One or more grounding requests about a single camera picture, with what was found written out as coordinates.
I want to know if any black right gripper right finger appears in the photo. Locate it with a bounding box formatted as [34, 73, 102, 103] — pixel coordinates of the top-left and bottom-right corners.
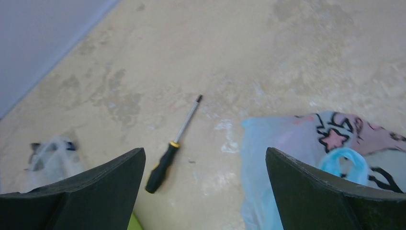
[266, 148, 406, 230]

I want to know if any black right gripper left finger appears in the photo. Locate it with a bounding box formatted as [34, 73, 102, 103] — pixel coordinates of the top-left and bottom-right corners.
[0, 148, 146, 230]

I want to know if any blue printed plastic bag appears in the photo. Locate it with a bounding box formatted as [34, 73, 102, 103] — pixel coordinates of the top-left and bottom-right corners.
[241, 111, 406, 230]

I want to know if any lime green plastic tray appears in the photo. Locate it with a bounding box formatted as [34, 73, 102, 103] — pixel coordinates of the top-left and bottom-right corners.
[127, 213, 143, 230]

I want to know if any black yellow screwdriver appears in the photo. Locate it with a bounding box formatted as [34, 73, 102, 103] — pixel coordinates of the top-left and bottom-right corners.
[145, 94, 203, 194]

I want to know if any clear plastic screw box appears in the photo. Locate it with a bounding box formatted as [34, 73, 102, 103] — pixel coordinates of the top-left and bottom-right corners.
[20, 136, 85, 193]

